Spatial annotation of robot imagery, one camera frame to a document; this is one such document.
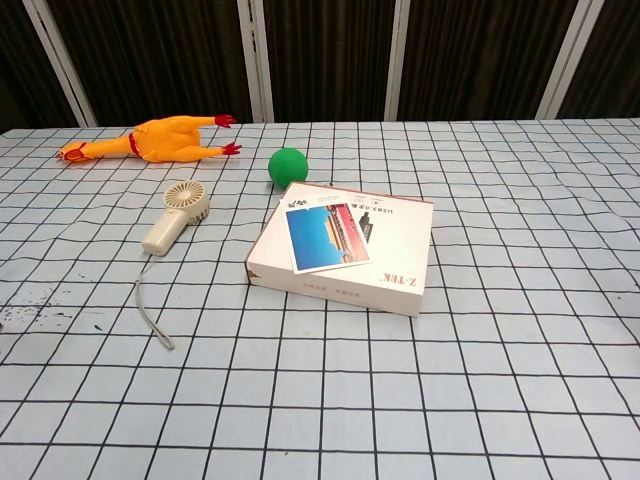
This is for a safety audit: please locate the checkered light blue tablecloth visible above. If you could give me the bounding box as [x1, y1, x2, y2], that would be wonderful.
[0, 118, 640, 480]

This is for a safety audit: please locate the white screen frame post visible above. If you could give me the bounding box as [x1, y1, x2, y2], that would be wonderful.
[535, 0, 599, 120]
[236, 0, 275, 123]
[383, 0, 414, 121]
[21, 0, 98, 128]

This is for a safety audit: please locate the white Z-TEK cardboard box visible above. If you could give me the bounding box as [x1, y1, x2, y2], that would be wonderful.
[245, 181, 435, 318]

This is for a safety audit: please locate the green ball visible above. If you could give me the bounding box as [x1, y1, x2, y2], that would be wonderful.
[268, 147, 309, 190]

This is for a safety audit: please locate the dark slatted screen panel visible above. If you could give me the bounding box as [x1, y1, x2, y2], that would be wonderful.
[397, 0, 579, 121]
[45, 0, 253, 126]
[262, 0, 398, 123]

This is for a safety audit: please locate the small white handheld fan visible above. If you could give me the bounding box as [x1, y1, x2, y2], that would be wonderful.
[141, 180, 211, 257]

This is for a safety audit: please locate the yellow rubber chicken toy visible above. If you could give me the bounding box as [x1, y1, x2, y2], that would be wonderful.
[55, 113, 243, 165]

